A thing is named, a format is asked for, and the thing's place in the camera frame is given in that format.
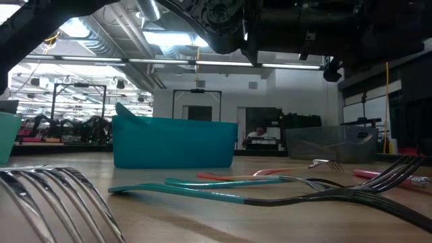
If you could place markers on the translucent grey plastic bin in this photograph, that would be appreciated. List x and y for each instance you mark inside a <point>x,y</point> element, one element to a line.
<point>324,145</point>

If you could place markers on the black storage cabinets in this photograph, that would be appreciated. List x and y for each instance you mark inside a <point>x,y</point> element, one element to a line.
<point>297,121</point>

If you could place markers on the person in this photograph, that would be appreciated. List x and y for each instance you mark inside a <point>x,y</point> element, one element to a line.
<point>259,133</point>

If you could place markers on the silver ventilation duct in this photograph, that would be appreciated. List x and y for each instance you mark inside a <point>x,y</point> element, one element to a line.
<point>148,8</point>

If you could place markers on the translucent green plastic bin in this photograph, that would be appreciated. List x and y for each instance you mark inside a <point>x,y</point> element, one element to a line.
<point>8,138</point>

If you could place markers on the long ceiling light bar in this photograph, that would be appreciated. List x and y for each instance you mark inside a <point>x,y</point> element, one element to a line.
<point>222,63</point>

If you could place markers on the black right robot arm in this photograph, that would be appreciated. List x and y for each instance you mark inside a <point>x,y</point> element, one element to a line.
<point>303,20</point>

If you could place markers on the blue plastic bin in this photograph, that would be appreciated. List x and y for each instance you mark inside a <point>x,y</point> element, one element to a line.
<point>175,145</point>

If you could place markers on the black gantry frame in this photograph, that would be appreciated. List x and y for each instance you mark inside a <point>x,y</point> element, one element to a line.
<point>53,108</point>
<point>197,90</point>

